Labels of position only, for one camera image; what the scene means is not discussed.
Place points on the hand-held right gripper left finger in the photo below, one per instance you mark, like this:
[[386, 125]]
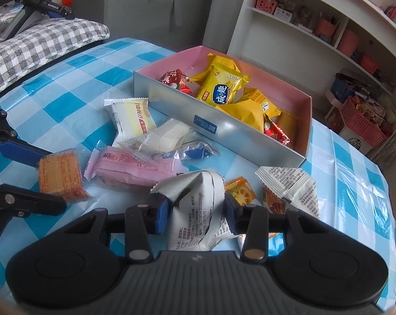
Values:
[[163, 215]]

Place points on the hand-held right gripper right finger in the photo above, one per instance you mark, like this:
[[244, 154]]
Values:
[[232, 215]]

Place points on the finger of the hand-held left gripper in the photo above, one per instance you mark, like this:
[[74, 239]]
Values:
[[21, 152], [30, 201]]

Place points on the small orange snack packet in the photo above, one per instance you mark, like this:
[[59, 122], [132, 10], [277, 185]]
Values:
[[239, 188]]

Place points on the white text-printed snack packet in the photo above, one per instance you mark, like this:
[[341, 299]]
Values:
[[198, 210]]

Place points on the clear brown biscuit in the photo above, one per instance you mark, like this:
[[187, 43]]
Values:
[[62, 175]]

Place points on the pink snack packet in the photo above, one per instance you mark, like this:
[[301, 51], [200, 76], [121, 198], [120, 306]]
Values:
[[129, 169]]

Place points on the white snack packet nut picture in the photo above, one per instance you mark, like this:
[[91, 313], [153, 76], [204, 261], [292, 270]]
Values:
[[289, 183]]

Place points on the blue candy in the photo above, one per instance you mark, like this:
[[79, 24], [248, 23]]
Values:
[[194, 152]]

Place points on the clear white pastry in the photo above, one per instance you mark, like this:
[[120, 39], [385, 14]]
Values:
[[165, 136]]

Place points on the red and white snack packet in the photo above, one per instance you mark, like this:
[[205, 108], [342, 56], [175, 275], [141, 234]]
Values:
[[275, 131]]

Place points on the cream snack packet red stripe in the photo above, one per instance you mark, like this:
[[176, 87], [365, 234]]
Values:
[[132, 118]]

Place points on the large plain yellow snack packet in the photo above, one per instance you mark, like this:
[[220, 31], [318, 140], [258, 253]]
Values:
[[250, 110]]

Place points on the pink and silver cardboard box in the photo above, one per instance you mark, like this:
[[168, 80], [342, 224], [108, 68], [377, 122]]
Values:
[[171, 105]]

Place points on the yellow snack packet blue label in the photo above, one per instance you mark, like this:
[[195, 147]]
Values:
[[221, 88]]

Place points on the dark red snack packet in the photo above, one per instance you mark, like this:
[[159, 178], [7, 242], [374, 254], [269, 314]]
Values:
[[175, 78]]

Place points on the blue checked tablecloth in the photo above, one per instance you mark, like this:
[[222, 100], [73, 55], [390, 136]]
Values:
[[70, 82]]

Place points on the grey checked cushion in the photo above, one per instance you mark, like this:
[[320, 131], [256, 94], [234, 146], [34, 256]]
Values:
[[37, 46]]

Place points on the white patterned bin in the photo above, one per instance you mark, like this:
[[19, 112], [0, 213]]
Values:
[[360, 145]]

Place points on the large red basket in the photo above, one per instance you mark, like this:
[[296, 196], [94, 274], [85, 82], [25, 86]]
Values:
[[362, 124]]

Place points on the blue storage box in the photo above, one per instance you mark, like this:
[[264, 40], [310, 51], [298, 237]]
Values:
[[344, 88]]

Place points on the grey sofa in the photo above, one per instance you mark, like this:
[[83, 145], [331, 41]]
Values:
[[126, 6]]

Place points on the small red basket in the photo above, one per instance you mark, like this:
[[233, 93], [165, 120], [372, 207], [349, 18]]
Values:
[[369, 64]]

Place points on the salmon pen cup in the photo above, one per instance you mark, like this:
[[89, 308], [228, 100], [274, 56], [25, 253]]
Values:
[[326, 29], [347, 42]]

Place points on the white labelled box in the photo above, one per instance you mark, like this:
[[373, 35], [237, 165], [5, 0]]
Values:
[[283, 12]]

